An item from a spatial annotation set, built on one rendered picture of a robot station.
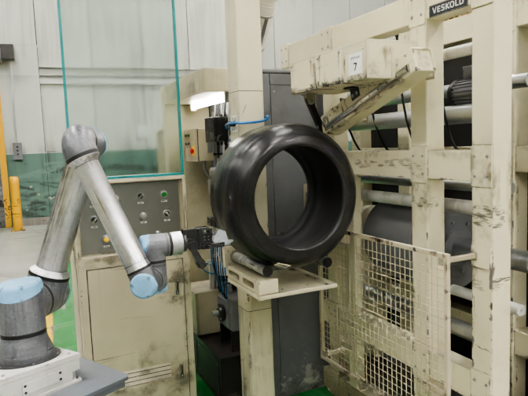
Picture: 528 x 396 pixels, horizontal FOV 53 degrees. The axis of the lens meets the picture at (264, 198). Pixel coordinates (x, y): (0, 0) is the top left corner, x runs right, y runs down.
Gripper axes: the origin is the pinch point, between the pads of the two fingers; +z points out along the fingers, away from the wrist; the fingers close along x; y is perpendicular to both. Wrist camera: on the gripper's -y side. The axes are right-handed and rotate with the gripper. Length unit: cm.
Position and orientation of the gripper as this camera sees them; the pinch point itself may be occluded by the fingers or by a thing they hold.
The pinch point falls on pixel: (230, 242)
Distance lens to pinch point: 216.1
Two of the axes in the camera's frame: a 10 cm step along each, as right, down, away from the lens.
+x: -4.2, -0.8, 9.1
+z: 9.1, -0.8, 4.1
